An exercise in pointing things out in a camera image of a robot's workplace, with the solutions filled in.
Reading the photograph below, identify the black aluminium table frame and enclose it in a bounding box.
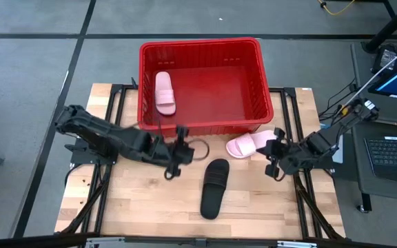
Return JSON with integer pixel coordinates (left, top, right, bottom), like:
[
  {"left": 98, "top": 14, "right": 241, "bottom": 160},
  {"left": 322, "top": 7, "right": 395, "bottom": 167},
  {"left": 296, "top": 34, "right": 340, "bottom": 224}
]
[
  {"left": 59, "top": 82, "right": 139, "bottom": 238},
  {"left": 269, "top": 86, "right": 344, "bottom": 240}
]

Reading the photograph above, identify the black cable bundle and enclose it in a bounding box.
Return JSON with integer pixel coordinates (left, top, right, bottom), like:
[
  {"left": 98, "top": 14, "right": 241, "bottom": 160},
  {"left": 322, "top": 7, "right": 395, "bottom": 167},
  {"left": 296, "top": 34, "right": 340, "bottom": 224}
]
[{"left": 318, "top": 78, "right": 358, "bottom": 122}]

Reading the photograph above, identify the pale pink slide sandal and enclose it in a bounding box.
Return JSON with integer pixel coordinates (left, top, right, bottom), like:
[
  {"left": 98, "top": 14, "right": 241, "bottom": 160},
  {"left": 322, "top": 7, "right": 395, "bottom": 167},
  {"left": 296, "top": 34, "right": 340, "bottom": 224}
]
[
  {"left": 225, "top": 130, "right": 278, "bottom": 159},
  {"left": 154, "top": 71, "right": 177, "bottom": 116}
]

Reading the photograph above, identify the yellow floor cable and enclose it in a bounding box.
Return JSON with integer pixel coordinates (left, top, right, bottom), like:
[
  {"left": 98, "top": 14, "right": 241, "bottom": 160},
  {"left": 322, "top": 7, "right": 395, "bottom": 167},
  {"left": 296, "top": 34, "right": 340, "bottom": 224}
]
[{"left": 317, "top": 0, "right": 357, "bottom": 17}]

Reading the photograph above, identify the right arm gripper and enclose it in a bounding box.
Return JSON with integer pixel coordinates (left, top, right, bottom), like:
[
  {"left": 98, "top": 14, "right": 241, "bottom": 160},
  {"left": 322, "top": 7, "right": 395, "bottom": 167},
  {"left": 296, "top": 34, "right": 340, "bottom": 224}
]
[{"left": 256, "top": 127, "right": 309, "bottom": 178}]

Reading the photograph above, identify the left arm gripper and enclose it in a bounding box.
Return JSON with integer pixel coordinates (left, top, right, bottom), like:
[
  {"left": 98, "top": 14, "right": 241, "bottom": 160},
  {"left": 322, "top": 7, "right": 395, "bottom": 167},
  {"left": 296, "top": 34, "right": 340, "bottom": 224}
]
[{"left": 156, "top": 125, "right": 195, "bottom": 180}]

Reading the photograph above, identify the dark grey desk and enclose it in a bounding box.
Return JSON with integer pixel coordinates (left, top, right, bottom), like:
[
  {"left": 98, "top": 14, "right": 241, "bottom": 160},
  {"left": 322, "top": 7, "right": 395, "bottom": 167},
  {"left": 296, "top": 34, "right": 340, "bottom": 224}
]
[{"left": 349, "top": 41, "right": 397, "bottom": 214}]

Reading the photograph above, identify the silver metal bracket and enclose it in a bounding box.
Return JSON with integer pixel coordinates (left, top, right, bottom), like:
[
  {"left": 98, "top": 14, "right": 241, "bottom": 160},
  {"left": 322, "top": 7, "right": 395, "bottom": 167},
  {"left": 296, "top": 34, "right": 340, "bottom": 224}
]
[
  {"left": 84, "top": 236, "right": 125, "bottom": 248},
  {"left": 276, "top": 240, "right": 318, "bottom": 248}
]

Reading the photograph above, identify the black keyboard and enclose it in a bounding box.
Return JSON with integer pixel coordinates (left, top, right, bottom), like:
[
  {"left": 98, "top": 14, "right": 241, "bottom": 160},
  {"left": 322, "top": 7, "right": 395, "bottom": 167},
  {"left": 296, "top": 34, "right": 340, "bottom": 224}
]
[{"left": 363, "top": 136, "right": 397, "bottom": 185}]

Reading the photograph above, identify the thick black pole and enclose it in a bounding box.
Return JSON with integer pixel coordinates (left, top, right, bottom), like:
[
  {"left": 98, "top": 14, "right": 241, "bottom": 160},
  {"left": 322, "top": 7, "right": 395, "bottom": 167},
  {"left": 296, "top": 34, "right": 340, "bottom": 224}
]
[{"left": 362, "top": 0, "right": 397, "bottom": 54}]

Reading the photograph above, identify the black power brick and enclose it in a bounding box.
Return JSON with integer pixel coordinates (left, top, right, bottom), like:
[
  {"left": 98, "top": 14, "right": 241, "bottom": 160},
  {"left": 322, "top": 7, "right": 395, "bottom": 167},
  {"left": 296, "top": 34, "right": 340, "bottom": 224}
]
[{"left": 371, "top": 43, "right": 397, "bottom": 74}]

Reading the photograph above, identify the long black frame beam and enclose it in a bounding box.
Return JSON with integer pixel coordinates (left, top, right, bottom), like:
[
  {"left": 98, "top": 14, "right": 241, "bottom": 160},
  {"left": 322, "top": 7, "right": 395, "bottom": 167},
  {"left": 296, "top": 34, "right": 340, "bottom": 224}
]
[{"left": 0, "top": 232, "right": 397, "bottom": 248}]

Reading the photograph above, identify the black slide sandal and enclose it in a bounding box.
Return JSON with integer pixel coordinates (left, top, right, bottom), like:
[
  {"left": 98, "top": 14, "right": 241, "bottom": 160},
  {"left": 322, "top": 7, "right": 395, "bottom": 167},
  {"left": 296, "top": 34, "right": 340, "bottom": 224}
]
[{"left": 199, "top": 158, "right": 230, "bottom": 220}]

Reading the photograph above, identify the red plastic bin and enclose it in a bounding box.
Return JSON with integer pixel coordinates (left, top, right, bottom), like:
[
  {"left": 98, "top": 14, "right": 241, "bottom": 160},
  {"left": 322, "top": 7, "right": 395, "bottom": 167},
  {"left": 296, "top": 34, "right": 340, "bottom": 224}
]
[{"left": 136, "top": 37, "right": 274, "bottom": 138}]

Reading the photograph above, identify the white and blue flat device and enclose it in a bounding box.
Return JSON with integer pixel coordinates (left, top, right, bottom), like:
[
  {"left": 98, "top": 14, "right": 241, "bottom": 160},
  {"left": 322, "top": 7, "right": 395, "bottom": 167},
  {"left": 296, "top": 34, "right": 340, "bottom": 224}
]
[{"left": 320, "top": 123, "right": 345, "bottom": 165}]

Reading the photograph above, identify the thin white rod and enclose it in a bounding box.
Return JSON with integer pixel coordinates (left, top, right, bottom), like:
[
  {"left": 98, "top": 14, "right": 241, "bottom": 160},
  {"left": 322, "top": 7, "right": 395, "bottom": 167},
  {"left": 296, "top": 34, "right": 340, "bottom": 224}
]
[{"left": 343, "top": 39, "right": 397, "bottom": 108}]

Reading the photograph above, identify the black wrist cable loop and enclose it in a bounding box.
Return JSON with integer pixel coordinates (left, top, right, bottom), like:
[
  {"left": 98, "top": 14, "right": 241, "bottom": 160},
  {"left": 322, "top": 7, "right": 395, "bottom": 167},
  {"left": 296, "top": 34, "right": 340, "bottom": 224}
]
[{"left": 186, "top": 138, "right": 210, "bottom": 162}]

